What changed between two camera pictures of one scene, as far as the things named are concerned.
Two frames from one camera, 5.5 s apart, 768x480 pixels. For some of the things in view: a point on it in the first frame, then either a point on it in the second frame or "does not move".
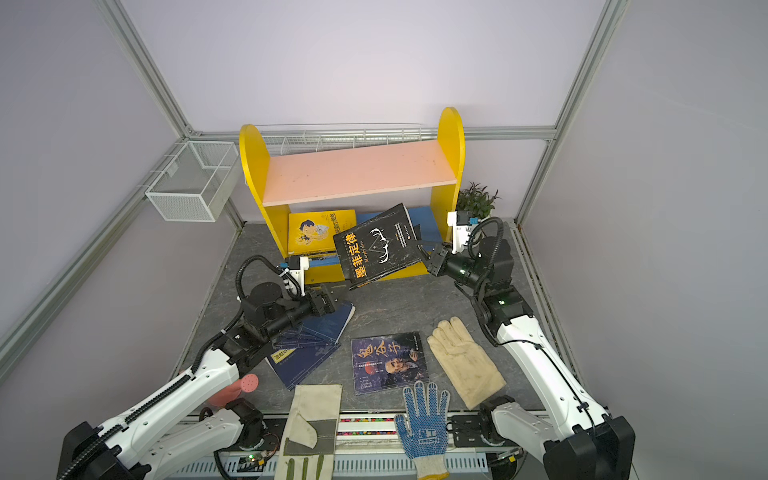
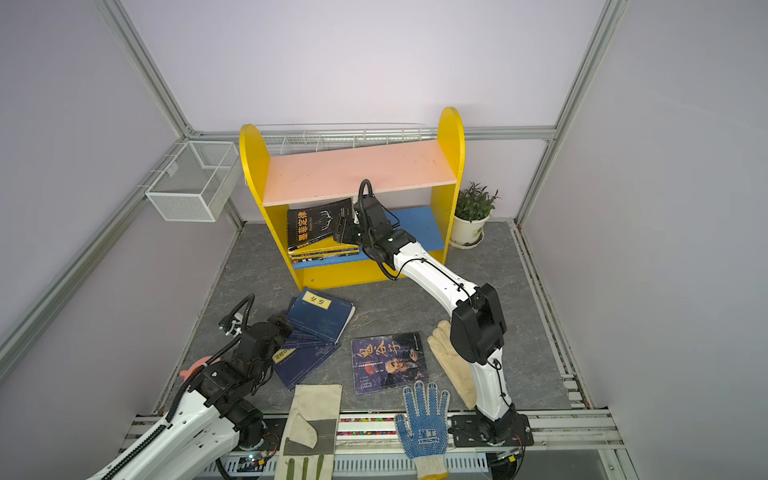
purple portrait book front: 387,362 does not move
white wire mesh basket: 198,183 does not move
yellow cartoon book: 311,232 -> 323,255
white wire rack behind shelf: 295,139 does not move
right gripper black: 443,261 -> 345,233
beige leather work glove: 469,366 does not move
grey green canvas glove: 308,446 does not move
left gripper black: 320,309 -> 284,327
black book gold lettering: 378,246 -> 313,224
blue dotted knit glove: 425,437 does not move
